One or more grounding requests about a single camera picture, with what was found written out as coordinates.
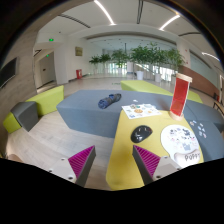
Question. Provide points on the group of small loose stickers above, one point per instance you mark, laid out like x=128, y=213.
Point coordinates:
x=200, y=128

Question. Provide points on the white sticker sheet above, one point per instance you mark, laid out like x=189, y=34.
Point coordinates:
x=140, y=111

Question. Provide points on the red floor cabinet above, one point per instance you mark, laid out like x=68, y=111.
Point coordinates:
x=78, y=74

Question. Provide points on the group of ceiling strip lights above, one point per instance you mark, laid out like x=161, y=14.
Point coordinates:
x=105, y=12

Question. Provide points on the group of potted green plants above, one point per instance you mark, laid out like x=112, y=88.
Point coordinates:
x=143, y=55

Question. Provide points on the golden wall plaque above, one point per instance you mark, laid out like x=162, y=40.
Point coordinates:
x=78, y=51

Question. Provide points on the grey door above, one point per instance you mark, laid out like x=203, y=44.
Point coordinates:
x=47, y=71

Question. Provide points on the large grey seat block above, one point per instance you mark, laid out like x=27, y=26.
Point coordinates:
x=83, y=113

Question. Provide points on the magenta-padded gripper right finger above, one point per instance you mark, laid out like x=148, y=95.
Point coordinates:
x=165, y=166

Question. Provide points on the dark blue folded umbrella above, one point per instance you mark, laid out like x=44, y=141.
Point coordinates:
x=109, y=100

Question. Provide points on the small dark grey seat block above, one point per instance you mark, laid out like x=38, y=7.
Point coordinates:
x=25, y=115

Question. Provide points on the white round printed mouse pad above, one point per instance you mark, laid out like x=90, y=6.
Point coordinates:
x=180, y=138

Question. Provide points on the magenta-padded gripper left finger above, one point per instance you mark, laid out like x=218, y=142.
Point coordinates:
x=63, y=168

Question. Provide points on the green exit sign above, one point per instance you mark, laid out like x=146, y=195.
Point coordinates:
x=51, y=39

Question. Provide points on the black computer mouse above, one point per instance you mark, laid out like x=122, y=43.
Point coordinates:
x=141, y=134

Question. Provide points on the lime green seat block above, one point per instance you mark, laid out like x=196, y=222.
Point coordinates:
x=48, y=100
x=143, y=86
x=195, y=96

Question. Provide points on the red cylinder with wooden ends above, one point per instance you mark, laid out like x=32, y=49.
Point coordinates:
x=180, y=96

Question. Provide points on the black wall screen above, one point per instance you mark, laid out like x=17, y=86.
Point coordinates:
x=7, y=72

